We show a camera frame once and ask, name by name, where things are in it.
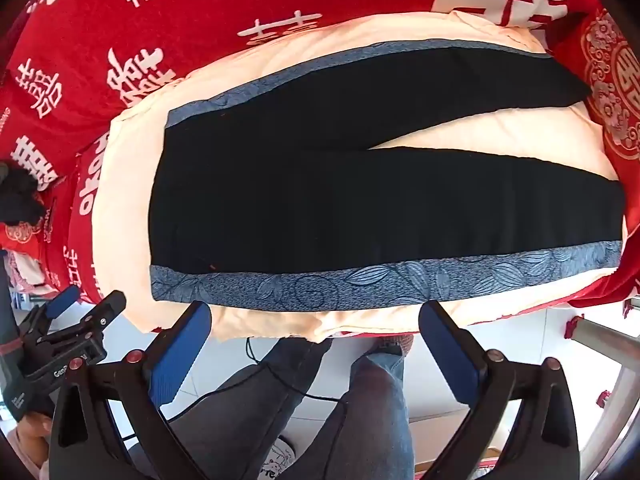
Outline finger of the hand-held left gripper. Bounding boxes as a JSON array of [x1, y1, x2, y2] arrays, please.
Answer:
[[65, 290, 127, 341], [37, 286, 81, 321]]

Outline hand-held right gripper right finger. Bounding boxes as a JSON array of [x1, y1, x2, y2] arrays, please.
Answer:
[[419, 300, 581, 480]]

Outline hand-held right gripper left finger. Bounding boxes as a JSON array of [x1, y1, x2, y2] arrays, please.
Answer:
[[47, 301, 213, 480]]

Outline black pants with blue trim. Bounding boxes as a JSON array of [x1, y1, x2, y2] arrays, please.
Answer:
[[148, 39, 628, 312]]

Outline person's left hand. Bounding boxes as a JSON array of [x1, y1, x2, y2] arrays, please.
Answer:
[[12, 410, 53, 476]]

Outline red ornamented pillow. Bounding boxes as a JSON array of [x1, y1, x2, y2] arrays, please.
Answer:
[[550, 10, 640, 196], [0, 222, 51, 256]]

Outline person's right leg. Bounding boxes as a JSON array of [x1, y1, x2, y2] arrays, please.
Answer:
[[295, 340, 416, 480]]

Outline dark cloth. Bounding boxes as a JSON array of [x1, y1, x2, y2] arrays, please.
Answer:
[[0, 160, 47, 226]]

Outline white printed shoe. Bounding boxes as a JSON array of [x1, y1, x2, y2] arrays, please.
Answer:
[[257, 435, 297, 480]]

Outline cream blanket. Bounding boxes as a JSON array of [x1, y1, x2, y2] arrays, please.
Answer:
[[90, 10, 626, 343]]

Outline black cable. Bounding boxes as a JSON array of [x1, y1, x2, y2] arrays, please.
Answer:
[[120, 337, 346, 443]]

